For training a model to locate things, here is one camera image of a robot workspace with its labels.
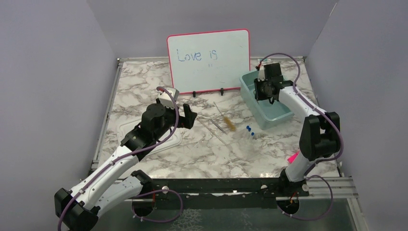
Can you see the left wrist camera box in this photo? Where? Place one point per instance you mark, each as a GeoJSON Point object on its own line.
{"type": "Point", "coordinates": [167, 99]}

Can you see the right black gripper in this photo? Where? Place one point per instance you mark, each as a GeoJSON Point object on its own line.
{"type": "Point", "coordinates": [258, 95]}

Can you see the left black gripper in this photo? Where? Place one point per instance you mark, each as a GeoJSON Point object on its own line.
{"type": "Point", "coordinates": [187, 121]}

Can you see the pink highlighter marker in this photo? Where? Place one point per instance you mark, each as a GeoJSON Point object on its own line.
{"type": "Point", "coordinates": [293, 157]}

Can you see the brown test tube brush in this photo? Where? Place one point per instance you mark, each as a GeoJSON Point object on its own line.
{"type": "Point", "coordinates": [227, 121]}

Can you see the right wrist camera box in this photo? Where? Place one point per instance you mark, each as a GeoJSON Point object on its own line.
{"type": "Point", "coordinates": [261, 76]}

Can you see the white bin lid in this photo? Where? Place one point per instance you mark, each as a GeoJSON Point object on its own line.
{"type": "Point", "coordinates": [131, 136]}

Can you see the black front mounting rail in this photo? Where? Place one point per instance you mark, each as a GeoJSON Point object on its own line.
{"type": "Point", "coordinates": [266, 193]}

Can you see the teal plastic bin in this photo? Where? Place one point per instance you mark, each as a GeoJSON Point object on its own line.
{"type": "Point", "coordinates": [265, 114]}

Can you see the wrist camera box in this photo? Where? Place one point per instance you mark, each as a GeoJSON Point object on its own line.
{"type": "Point", "coordinates": [261, 76]}
{"type": "Point", "coordinates": [167, 99]}

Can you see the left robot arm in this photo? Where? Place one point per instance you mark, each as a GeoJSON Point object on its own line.
{"type": "Point", "coordinates": [80, 207]}

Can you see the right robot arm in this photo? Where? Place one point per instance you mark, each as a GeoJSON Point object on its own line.
{"type": "Point", "coordinates": [319, 137]}

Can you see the pink framed whiteboard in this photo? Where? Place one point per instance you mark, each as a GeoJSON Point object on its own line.
{"type": "Point", "coordinates": [208, 61]}

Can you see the green white marker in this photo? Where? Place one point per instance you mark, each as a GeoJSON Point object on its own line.
{"type": "Point", "coordinates": [264, 60]}

